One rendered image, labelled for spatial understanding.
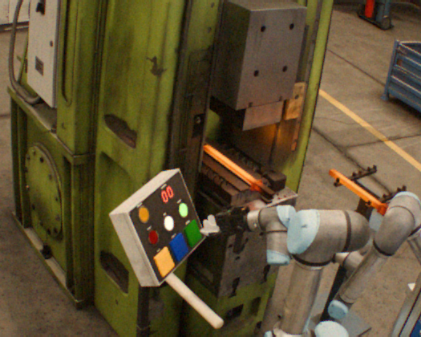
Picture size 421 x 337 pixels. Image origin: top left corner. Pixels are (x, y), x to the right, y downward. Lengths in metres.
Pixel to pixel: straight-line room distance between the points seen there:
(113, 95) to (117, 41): 0.25
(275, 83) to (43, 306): 1.76
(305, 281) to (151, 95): 0.95
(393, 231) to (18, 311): 2.08
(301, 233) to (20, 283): 2.19
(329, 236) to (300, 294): 0.20
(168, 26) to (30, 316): 1.80
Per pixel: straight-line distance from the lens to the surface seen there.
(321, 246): 1.58
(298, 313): 1.72
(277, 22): 2.25
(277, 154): 2.79
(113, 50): 2.49
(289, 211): 1.96
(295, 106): 2.70
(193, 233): 2.19
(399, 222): 1.97
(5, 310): 3.30
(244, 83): 2.24
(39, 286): 3.43
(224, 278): 2.67
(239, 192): 2.51
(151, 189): 2.05
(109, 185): 2.78
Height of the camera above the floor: 2.31
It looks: 30 degrees down
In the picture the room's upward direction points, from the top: 8 degrees clockwise
